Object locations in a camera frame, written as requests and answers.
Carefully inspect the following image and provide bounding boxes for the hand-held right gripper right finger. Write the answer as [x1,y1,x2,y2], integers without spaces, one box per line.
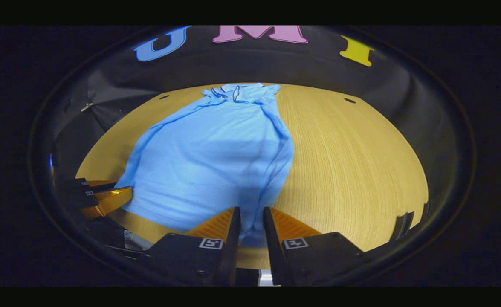
[262,206,366,286]

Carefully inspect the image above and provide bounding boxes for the light blue T-shirt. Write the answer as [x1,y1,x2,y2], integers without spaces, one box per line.
[114,83,295,249]

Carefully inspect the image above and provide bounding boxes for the black backdrop cloth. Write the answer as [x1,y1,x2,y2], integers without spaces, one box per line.
[50,26,468,239]

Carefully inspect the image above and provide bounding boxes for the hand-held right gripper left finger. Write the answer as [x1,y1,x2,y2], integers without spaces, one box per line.
[142,206,241,286]

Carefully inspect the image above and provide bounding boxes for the dark chair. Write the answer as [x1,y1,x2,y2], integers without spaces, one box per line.
[389,201,431,242]

